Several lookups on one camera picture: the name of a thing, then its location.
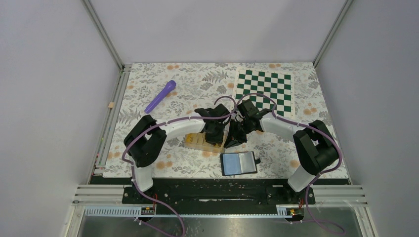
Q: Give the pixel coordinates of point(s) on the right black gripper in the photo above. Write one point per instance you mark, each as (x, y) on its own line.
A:
(235, 138)

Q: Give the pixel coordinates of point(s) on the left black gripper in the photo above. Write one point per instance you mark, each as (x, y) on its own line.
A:
(218, 138)

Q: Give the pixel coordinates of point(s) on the clear plastic card box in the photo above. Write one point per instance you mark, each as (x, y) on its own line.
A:
(207, 147)

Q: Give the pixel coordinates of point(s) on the black leather card holder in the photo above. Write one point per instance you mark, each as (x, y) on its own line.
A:
(233, 164)

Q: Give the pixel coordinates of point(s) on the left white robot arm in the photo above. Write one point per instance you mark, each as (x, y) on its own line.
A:
(145, 141)

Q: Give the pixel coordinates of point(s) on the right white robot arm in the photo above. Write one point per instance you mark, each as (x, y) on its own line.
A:
(315, 147)

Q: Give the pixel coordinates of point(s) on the gold credit cards stack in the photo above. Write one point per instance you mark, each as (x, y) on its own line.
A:
(194, 140)

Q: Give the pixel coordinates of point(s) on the floral pattern table mat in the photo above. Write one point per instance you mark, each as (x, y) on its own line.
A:
(200, 85)

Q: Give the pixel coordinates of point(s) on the green white chessboard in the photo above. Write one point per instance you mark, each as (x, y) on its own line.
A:
(265, 85)

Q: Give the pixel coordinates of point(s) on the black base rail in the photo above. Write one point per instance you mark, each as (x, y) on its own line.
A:
(188, 196)

